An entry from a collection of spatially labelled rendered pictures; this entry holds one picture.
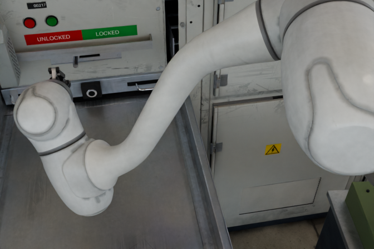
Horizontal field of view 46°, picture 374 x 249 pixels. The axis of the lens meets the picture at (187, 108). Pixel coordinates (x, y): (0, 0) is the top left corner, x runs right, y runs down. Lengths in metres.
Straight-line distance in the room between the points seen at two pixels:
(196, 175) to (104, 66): 0.46
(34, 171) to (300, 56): 0.92
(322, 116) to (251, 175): 1.33
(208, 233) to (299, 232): 1.11
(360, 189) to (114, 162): 0.70
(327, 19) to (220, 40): 0.20
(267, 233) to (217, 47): 1.53
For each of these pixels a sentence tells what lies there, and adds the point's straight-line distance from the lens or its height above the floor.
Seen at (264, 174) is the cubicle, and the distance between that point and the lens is 1.81.
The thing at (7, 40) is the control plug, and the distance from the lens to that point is 1.27.
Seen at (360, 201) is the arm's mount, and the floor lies 0.83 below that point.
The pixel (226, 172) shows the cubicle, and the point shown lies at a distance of 1.74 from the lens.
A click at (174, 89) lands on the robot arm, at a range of 0.75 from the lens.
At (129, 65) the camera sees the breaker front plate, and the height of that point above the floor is 0.96.
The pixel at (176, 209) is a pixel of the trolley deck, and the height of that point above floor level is 0.85.
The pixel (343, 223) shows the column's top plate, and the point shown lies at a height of 0.75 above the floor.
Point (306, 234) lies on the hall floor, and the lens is 2.17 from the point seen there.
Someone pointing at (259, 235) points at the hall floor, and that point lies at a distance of 2.13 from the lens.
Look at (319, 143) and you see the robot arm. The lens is 0.49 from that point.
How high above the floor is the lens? 1.77
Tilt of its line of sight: 42 degrees down
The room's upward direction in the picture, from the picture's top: straight up
